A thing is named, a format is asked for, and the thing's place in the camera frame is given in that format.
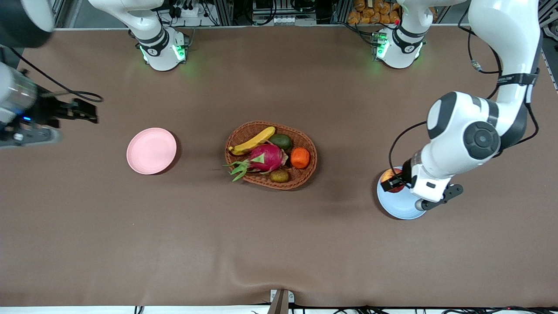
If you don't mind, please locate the red apple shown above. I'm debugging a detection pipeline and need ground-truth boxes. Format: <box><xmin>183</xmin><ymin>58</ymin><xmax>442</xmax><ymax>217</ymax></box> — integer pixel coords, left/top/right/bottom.
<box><xmin>381</xmin><ymin>168</ymin><xmax>406</xmax><ymax>194</ymax></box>

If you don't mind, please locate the yellow banana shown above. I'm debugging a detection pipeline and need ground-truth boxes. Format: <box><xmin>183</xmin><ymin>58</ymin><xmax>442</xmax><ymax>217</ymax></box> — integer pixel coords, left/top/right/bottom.
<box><xmin>228</xmin><ymin>126</ymin><xmax>276</xmax><ymax>156</ymax></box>

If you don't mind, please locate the blue plate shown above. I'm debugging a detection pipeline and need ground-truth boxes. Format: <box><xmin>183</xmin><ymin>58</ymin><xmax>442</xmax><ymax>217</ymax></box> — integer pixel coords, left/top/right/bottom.
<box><xmin>377</xmin><ymin>166</ymin><xmax>430</xmax><ymax>220</ymax></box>

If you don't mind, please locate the pink plate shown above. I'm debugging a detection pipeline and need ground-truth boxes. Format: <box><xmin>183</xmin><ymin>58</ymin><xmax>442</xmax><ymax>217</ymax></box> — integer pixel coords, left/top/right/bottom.
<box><xmin>126</xmin><ymin>127</ymin><xmax>177</xmax><ymax>175</ymax></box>

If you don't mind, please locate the orange fruit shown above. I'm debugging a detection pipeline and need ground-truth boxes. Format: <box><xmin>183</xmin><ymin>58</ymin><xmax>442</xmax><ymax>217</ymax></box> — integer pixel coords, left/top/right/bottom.
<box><xmin>290</xmin><ymin>147</ymin><xmax>311</xmax><ymax>169</ymax></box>

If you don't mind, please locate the brown wicker basket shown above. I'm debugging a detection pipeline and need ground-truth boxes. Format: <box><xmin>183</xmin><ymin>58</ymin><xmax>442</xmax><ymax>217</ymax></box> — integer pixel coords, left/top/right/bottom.
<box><xmin>224</xmin><ymin>120</ymin><xmax>318</xmax><ymax>190</ymax></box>

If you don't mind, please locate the green avocado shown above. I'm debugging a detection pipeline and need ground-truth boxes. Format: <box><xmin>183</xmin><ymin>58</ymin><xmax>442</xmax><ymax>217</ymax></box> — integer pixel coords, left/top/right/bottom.
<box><xmin>267</xmin><ymin>133</ymin><xmax>293</xmax><ymax>152</ymax></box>

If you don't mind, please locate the pink dragon fruit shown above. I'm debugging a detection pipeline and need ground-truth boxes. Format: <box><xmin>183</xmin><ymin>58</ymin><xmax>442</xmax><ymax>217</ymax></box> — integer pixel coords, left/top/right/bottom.
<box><xmin>224</xmin><ymin>143</ymin><xmax>289</xmax><ymax>183</ymax></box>

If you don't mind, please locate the brown table mat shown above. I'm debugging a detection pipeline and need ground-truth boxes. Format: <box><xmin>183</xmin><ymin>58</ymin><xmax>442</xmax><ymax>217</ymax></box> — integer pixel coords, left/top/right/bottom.
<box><xmin>0</xmin><ymin>26</ymin><xmax>558</xmax><ymax>308</ymax></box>

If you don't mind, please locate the white power strip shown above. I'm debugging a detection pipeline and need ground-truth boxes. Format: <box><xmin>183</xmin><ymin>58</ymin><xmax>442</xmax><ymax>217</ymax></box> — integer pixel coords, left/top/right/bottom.
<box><xmin>168</xmin><ymin>0</ymin><xmax>218</xmax><ymax>27</ymax></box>

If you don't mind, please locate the bag of orange fruit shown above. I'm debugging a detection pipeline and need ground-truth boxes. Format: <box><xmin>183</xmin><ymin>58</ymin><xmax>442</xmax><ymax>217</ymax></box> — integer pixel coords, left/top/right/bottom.
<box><xmin>347</xmin><ymin>0</ymin><xmax>401</xmax><ymax>25</ymax></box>

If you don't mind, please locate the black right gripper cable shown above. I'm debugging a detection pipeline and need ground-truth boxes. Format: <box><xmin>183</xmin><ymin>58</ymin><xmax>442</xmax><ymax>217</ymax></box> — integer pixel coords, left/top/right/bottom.
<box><xmin>9</xmin><ymin>46</ymin><xmax>104</xmax><ymax>103</ymax></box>

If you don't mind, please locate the aluminium frame profile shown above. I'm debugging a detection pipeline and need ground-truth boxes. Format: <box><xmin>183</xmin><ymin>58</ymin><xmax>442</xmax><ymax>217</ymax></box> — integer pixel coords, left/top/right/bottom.
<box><xmin>538</xmin><ymin>0</ymin><xmax>558</xmax><ymax>90</ymax></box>
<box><xmin>50</xmin><ymin>0</ymin><xmax>66</xmax><ymax>29</ymax></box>

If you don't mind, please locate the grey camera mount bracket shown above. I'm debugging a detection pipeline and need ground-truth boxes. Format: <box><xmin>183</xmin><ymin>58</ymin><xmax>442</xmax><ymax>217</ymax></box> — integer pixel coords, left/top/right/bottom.
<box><xmin>267</xmin><ymin>289</ymin><xmax>295</xmax><ymax>314</ymax></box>

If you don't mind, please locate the aluminium frame post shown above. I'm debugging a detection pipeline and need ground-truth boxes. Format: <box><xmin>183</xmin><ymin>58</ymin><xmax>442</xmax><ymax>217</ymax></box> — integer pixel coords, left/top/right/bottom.
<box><xmin>217</xmin><ymin>0</ymin><xmax>235</xmax><ymax>27</ymax></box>
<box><xmin>332</xmin><ymin>0</ymin><xmax>351</xmax><ymax>24</ymax></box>

